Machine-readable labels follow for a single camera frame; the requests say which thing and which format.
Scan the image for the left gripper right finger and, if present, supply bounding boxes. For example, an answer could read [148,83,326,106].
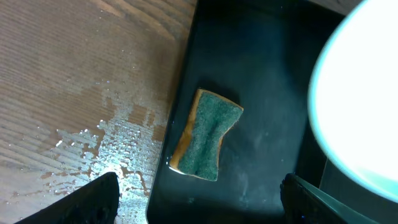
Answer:
[280,173,375,224]

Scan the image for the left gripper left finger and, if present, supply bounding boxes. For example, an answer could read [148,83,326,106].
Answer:
[16,172,120,224]

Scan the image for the green and orange sponge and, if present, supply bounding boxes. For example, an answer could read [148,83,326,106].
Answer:
[169,88,244,182]

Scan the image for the light blue plate top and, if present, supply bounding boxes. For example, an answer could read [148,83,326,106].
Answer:
[308,0,397,202]

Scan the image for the round black tray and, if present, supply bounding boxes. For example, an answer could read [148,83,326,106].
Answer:
[320,161,398,224]

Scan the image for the rectangular black tray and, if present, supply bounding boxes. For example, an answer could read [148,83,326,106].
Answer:
[146,0,343,223]

